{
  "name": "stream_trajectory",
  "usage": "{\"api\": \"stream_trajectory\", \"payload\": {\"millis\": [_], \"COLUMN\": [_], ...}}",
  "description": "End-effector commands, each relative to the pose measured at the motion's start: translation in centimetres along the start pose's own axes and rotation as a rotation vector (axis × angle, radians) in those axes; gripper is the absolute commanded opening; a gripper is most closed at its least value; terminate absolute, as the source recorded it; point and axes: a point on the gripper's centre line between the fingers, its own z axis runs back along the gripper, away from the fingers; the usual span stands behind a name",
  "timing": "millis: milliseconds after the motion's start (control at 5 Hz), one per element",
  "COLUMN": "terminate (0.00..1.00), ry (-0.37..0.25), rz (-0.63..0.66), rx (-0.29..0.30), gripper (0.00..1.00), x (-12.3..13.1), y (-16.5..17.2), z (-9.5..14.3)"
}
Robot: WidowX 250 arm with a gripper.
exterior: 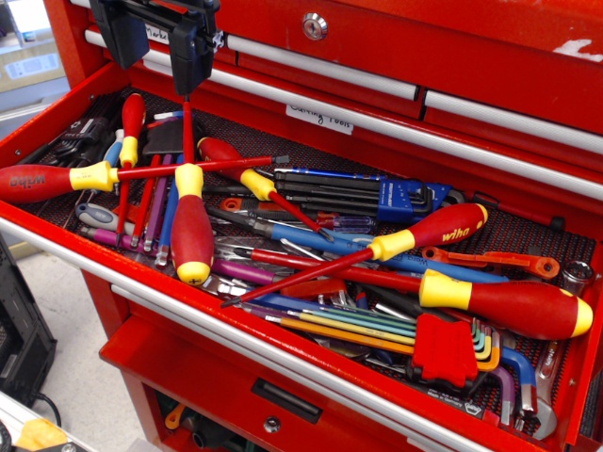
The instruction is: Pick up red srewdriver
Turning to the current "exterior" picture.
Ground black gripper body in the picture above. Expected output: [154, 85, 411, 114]
[90, 1, 221, 36]

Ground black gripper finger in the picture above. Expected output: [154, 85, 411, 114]
[169, 21, 215, 95]
[91, 7, 150, 69]

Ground small red yellow screwdriver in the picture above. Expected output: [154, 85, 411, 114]
[117, 93, 146, 244]

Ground white markers label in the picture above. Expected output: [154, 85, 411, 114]
[145, 24, 169, 44]

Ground black holder coloured hex keys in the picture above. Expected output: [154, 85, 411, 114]
[131, 118, 184, 258]

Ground chrome cabinet lock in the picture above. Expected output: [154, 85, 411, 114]
[302, 12, 328, 40]

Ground black torx key set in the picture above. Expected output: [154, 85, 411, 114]
[17, 91, 124, 168]

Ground blue white precision screwdriver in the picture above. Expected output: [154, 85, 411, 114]
[91, 129, 124, 192]

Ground white cutting tools label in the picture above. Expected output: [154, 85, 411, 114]
[285, 105, 354, 136]

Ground red yellow screwdriver centre back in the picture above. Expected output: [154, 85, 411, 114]
[196, 137, 334, 243]

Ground orange black utility knife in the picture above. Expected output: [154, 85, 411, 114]
[220, 197, 297, 220]

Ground large wiha screwdriver left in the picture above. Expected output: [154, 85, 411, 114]
[0, 155, 290, 204]

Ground red yellow phillips screwdriver upright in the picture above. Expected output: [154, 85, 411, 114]
[171, 95, 214, 286]

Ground red tool chest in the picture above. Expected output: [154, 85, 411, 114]
[0, 0, 603, 452]

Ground clear blue small screwdriver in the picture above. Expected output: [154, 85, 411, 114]
[316, 215, 376, 234]

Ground blue hex key set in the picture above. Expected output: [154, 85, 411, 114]
[274, 168, 466, 223]

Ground wiha screwdriver centre right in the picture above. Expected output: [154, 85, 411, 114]
[220, 203, 489, 309]

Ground black box on floor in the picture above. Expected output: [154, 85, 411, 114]
[1, 243, 57, 407]

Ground open red drawer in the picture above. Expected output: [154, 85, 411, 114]
[1, 58, 602, 451]

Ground red holder rainbow hex keys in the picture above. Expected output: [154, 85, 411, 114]
[241, 298, 538, 417]

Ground big red yellow screwdriver right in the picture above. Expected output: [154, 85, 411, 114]
[234, 246, 595, 341]

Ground orange flat wrench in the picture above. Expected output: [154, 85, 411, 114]
[421, 247, 561, 281]

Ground chrome socket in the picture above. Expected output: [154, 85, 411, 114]
[562, 260, 595, 297]

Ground silver adjustable wrench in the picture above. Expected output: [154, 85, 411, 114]
[532, 340, 566, 440]

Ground grey blue handle tool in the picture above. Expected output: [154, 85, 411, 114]
[75, 202, 119, 237]

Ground magenta handled tool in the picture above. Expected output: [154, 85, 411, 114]
[80, 226, 285, 285]

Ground blue handled long tool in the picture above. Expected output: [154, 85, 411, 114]
[206, 206, 510, 283]

